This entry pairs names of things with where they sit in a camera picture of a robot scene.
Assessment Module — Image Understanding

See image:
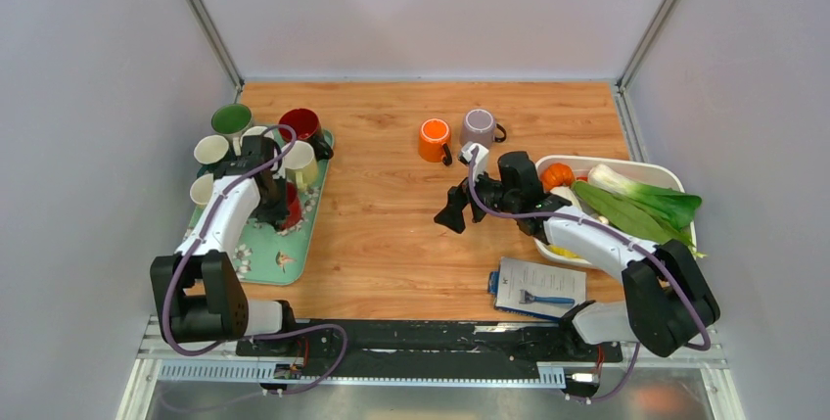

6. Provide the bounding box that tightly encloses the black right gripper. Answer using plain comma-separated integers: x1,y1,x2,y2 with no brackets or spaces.
434,160,519,233

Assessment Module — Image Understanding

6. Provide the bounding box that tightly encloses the pink octagonal mug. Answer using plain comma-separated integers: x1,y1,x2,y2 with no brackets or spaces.
241,125,275,142

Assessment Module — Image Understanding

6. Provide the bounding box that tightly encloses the cream floral mug green inside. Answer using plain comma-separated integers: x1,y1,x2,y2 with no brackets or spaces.
210,103,254,139

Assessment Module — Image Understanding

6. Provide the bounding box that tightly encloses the dark green octagonal mug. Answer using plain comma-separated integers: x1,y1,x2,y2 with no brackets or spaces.
193,134,234,166

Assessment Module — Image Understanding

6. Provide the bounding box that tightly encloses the light green octagonal mug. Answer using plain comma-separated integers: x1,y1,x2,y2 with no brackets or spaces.
283,141,320,192

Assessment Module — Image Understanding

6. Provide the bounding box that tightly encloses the black skull mug red inside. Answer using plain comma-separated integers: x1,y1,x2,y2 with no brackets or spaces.
278,108,334,161

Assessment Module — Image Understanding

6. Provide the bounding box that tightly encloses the orange mug black handle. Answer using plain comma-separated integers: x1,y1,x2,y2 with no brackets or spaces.
418,117,453,166

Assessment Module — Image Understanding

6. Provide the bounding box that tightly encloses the yellow mug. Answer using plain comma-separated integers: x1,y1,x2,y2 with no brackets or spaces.
189,173,214,209

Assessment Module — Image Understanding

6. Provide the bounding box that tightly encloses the red mug black handle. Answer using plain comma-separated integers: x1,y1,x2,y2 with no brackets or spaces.
281,182,302,230

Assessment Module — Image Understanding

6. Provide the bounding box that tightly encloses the mauve mug black handle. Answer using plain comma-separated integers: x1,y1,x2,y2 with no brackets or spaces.
459,108,507,148

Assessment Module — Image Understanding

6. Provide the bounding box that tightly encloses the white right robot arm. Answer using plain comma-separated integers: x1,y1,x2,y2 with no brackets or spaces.
434,143,720,359

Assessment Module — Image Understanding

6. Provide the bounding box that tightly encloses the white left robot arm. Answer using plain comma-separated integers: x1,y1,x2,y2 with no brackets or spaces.
150,135,300,356

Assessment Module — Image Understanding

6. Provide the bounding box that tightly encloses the small orange pumpkin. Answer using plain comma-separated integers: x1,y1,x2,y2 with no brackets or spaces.
539,163,576,191

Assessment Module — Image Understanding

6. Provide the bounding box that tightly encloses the green floral serving tray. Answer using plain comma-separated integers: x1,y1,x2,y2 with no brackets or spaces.
186,124,327,285

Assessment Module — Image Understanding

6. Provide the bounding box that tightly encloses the blue razor package card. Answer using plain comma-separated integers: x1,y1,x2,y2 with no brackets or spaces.
487,257,587,321

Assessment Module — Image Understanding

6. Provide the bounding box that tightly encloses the white vegetable basin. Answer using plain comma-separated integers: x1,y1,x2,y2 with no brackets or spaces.
534,155,684,269

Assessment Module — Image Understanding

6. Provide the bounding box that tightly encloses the green bok choy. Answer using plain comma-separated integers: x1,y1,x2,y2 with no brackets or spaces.
571,163,704,257

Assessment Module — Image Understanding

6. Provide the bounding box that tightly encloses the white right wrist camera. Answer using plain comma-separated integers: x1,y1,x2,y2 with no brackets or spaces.
458,141,489,185

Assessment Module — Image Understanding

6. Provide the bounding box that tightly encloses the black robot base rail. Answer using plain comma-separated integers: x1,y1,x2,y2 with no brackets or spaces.
236,319,623,381

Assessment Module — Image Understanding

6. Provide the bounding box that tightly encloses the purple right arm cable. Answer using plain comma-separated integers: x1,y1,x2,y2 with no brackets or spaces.
466,147,714,403

